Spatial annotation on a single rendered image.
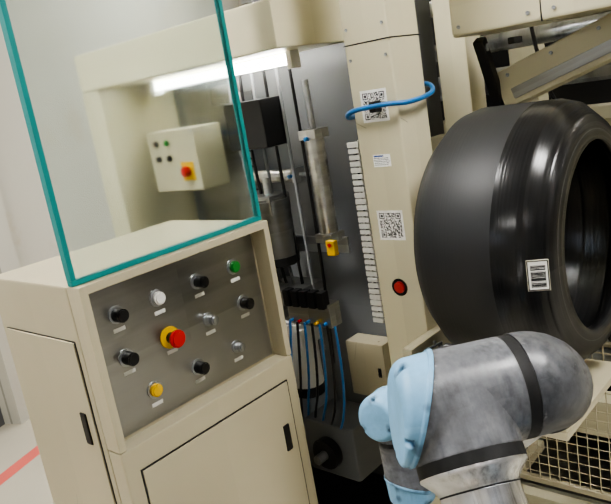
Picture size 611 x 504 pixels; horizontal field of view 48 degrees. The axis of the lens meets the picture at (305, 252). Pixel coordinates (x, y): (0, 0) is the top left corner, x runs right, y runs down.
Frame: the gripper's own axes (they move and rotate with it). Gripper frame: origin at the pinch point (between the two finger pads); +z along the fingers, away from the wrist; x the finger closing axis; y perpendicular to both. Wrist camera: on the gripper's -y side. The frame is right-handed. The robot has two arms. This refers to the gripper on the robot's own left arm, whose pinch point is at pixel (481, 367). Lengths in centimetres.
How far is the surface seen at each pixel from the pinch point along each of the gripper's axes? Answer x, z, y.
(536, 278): -9.9, 3.7, 17.4
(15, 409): 317, 48, -85
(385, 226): 35.6, 22.0, 24.4
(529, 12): 6, 42, 71
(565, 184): -12.3, 13.1, 33.8
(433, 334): 25.2, 24.3, -2.4
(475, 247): 1.1, 2.0, 23.2
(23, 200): 351, 86, 31
